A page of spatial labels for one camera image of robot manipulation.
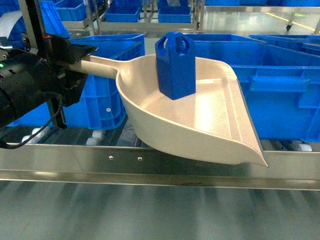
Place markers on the blue plastic part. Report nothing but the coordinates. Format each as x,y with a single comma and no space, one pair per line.
176,65

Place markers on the blue bin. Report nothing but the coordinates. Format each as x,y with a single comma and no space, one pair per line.
210,37
121,47
100,106
281,86

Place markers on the blue bin front right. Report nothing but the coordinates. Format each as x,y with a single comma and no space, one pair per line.
281,86

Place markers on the blue bin rear right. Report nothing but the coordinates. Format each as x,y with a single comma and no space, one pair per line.
210,37

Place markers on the beige plastic scoop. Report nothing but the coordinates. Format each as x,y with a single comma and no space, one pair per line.
212,125

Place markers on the steel shelf rack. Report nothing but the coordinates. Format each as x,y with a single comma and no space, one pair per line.
285,170

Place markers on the blue bin front left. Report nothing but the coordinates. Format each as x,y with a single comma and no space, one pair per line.
100,106

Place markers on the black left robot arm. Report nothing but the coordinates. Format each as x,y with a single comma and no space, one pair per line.
38,75

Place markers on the blue bin rear left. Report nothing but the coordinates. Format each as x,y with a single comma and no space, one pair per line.
121,47

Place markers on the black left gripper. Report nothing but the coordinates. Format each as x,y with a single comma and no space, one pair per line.
67,85

